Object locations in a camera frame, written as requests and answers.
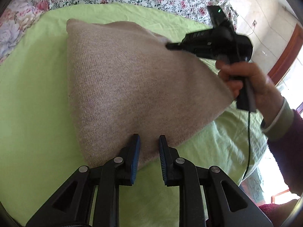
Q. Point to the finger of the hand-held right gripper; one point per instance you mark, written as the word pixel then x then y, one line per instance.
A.
pixel 180 47

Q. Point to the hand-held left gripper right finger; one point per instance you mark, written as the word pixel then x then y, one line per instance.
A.
pixel 163 159

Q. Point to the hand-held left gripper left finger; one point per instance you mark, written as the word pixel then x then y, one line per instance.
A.
pixel 135 157

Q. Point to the beige knitted sweater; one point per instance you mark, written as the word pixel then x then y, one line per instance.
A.
pixel 132 87

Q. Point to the person's right forearm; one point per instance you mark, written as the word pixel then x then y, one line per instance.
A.
pixel 288 146

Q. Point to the person's right hand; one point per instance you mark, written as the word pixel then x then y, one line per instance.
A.
pixel 258 82

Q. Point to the pale blue bed sheet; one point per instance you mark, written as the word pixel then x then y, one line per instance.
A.
pixel 252 182

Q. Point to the light green bed sheet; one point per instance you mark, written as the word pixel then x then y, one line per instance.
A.
pixel 35 111

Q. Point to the large-flower print pillow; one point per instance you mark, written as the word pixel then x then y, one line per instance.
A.
pixel 16 28

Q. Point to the white wall socket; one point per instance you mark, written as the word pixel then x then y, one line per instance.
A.
pixel 254 23

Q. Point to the wooden door frame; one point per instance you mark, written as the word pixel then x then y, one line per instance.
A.
pixel 284 59

